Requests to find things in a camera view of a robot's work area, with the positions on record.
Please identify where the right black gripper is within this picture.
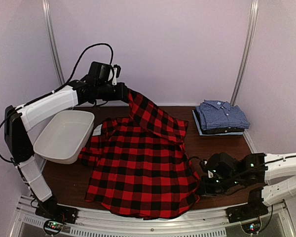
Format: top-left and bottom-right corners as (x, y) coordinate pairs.
(195, 175), (240, 198)

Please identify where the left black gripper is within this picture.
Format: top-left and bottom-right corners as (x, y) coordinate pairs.
(96, 82), (127, 101)

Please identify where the red black plaid shirt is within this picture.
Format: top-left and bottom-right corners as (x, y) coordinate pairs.
(78, 90), (200, 220)

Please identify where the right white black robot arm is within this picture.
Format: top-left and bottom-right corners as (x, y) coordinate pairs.
(196, 153), (296, 218)

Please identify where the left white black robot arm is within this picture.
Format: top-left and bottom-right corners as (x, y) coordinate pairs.
(4, 62), (127, 219)

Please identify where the right circuit board with leds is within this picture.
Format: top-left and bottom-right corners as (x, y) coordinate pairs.
(241, 221), (261, 235)

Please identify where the circuit board with leds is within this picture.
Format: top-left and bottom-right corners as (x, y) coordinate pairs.
(241, 221), (261, 235)
(43, 220), (64, 235)

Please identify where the blue checked folded shirt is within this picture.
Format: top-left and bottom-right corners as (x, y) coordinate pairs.
(196, 100), (250, 130)

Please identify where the white plastic bin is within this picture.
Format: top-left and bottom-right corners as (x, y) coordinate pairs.
(34, 110), (95, 164)

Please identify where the left circuit board with leds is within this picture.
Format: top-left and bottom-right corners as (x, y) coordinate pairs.
(43, 220), (64, 235)

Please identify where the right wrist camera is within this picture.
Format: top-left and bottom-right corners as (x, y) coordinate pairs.
(205, 162), (215, 179)

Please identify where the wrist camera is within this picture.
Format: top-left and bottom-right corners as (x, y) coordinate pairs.
(111, 64), (121, 85)
(205, 162), (215, 179)

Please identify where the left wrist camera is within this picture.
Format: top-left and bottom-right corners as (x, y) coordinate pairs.
(111, 64), (121, 85)

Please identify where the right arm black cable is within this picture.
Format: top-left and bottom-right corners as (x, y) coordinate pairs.
(187, 156), (210, 173)

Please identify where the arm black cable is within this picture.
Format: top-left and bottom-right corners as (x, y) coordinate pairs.
(0, 43), (114, 163)
(187, 156), (210, 173)

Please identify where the aluminium front frame rail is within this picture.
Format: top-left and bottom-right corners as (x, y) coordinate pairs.
(9, 195), (296, 237)

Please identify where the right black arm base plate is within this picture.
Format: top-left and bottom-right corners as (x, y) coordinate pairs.
(226, 204), (268, 223)

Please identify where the left aluminium corner post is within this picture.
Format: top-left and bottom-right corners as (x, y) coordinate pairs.
(41, 0), (65, 85)

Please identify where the aluminium corner post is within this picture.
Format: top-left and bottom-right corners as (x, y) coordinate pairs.
(230, 0), (259, 106)
(41, 0), (65, 85)

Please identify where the right aluminium corner post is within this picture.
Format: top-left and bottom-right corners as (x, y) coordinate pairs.
(230, 0), (259, 106)

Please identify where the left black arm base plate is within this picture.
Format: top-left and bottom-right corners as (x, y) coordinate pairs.
(35, 205), (78, 224)

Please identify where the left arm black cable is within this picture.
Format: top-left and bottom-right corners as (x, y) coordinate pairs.
(0, 43), (114, 163)

